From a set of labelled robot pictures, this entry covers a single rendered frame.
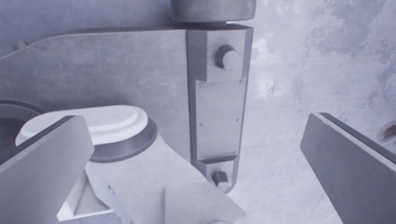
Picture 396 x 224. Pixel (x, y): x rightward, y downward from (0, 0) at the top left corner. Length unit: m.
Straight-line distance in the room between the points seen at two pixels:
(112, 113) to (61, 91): 0.16
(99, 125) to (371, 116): 1.13
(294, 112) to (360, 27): 0.36
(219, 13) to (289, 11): 0.35
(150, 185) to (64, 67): 0.31
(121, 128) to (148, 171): 0.09
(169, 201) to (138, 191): 0.06
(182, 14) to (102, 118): 0.26
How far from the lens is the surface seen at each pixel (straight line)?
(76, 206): 0.50
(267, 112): 0.82
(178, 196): 0.27
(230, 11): 0.44
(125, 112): 0.38
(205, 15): 0.43
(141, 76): 0.47
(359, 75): 1.02
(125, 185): 0.31
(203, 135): 0.53
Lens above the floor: 0.61
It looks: 60 degrees down
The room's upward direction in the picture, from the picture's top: 157 degrees clockwise
